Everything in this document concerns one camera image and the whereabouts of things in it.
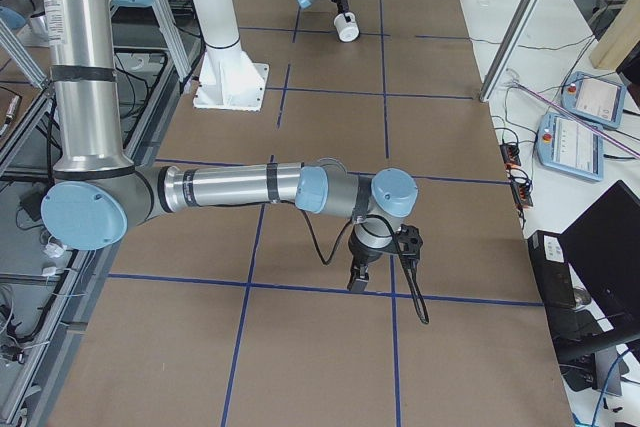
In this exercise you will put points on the upper teach pendant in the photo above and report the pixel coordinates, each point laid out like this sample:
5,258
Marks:
595,99

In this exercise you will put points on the white mug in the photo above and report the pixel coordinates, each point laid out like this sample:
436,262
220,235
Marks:
347,32

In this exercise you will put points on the aluminium frame post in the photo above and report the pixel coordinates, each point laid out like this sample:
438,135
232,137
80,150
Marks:
509,43

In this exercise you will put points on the white pedestal column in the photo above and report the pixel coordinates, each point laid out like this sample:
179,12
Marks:
228,79

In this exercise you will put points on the teach pendant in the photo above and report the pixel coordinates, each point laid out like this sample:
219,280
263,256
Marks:
595,99
567,146

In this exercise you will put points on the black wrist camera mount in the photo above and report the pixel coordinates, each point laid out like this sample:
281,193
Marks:
410,242

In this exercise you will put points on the black laptop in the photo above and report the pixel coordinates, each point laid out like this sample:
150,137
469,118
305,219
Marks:
602,247

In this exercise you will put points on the black box device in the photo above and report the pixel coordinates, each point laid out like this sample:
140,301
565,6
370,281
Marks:
551,270

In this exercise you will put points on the orange black connector strip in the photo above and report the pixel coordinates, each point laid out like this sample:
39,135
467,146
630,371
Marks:
520,182

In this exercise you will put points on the lower teach pendant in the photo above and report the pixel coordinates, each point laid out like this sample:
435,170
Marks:
567,146

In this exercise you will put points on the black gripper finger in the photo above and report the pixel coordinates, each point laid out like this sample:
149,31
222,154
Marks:
344,15
359,277

